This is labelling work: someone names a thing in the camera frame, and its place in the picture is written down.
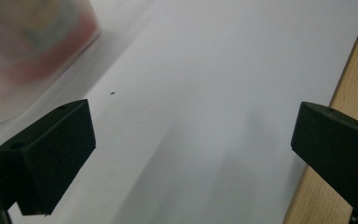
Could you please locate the clear plastic container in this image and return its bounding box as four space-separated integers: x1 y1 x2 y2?
0 0 103 126

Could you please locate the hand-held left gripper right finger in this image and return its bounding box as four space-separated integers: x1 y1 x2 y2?
290 101 358 218

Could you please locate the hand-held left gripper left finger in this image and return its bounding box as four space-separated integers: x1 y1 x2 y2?
0 98 97 217

